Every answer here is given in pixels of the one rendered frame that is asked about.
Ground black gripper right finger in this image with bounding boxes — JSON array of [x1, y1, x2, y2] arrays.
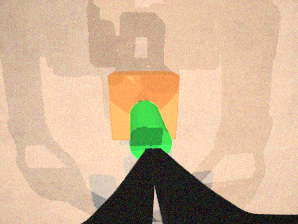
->
[[153, 148, 298, 224]]

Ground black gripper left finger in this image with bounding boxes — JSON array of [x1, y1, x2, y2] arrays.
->
[[82, 148, 156, 224]]

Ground orange block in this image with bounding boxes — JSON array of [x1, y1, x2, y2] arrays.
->
[[108, 72, 180, 140]]

